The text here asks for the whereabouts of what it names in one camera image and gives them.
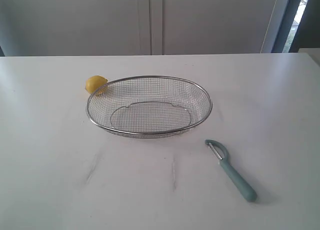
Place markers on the teal handled peeler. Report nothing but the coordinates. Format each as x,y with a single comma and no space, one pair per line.
221,152

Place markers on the yellow lemon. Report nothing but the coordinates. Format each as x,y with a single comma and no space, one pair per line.
94,82

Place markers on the oval wire mesh basket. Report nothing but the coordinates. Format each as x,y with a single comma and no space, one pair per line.
149,106

